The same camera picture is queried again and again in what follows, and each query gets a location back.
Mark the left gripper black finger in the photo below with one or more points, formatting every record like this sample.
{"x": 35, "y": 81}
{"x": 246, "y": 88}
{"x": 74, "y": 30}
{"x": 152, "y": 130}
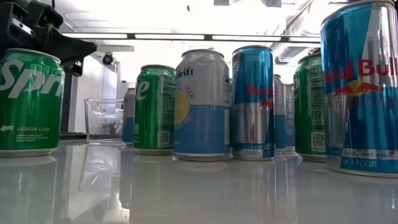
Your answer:
{"x": 71, "y": 49}

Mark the green Sprite soda can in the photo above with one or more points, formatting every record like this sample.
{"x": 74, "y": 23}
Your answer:
{"x": 31, "y": 109}
{"x": 152, "y": 118}
{"x": 308, "y": 109}

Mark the white blue Spindrift can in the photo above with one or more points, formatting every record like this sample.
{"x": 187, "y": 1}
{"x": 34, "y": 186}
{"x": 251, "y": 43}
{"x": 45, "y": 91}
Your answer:
{"x": 289, "y": 124}
{"x": 280, "y": 124}
{"x": 202, "y": 124}
{"x": 128, "y": 124}

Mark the blue silver Red Bull can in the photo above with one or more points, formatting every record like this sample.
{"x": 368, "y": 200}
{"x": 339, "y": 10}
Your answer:
{"x": 252, "y": 124}
{"x": 360, "y": 109}

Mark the black round ceiling lamp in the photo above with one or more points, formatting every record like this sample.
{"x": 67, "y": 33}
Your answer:
{"x": 107, "y": 59}

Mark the clear plastic bin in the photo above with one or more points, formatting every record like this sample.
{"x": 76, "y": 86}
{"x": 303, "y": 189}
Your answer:
{"x": 104, "y": 119}

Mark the long ceiling light fixture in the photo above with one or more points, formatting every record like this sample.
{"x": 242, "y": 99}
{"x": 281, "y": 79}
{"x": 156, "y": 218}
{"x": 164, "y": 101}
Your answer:
{"x": 169, "y": 36}

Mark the black ceiling spotlight cluster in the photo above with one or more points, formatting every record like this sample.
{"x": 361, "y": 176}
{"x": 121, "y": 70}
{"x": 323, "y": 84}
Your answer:
{"x": 314, "y": 50}

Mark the black aluminium table frame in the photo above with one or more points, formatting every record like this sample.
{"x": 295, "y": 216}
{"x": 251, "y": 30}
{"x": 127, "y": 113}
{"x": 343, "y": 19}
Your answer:
{"x": 73, "y": 136}

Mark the silver ceiling air duct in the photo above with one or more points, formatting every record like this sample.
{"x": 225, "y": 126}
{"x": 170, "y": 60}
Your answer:
{"x": 287, "y": 56}

